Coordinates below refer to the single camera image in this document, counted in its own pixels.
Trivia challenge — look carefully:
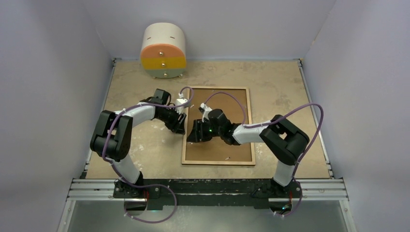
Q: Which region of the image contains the brown cardboard backing board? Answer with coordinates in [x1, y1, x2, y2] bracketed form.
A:
[186, 89, 252, 162]

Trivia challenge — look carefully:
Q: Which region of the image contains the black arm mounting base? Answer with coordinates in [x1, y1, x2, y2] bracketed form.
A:
[113, 178, 302, 212]

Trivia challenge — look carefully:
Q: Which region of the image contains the wooden picture frame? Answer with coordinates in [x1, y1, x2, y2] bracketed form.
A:
[181, 86, 256, 166]

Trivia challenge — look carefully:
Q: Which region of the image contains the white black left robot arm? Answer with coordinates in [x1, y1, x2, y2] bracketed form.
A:
[90, 89, 192, 198]

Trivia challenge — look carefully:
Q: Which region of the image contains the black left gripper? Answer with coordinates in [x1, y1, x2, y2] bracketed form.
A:
[157, 106, 186, 134]

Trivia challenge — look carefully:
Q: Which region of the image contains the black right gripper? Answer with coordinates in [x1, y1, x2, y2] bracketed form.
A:
[187, 118, 223, 143]

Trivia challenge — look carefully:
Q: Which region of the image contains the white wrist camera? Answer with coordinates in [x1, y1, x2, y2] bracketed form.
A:
[175, 98, 189, 114]
[199, 103, 212, 122]

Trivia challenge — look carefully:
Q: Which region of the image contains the aluminium rail frame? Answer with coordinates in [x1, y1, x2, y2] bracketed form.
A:
[58, 59, 352, 232]

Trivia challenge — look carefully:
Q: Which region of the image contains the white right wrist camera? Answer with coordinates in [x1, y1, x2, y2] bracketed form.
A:
[199, 103, 212, 122]

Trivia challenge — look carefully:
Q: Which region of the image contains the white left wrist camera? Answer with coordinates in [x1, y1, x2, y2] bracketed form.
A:
[175, 98, 189, 114]

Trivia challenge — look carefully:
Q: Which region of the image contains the round pastel drawer cabinet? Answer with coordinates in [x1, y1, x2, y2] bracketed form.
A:
[140, 22, 187, 79]

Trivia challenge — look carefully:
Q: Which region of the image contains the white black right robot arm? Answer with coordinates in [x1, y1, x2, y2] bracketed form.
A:
[187, 109, 310, 197]

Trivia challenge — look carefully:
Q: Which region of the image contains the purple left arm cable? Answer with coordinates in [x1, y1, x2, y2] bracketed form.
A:
[102, 86, 195, 224]

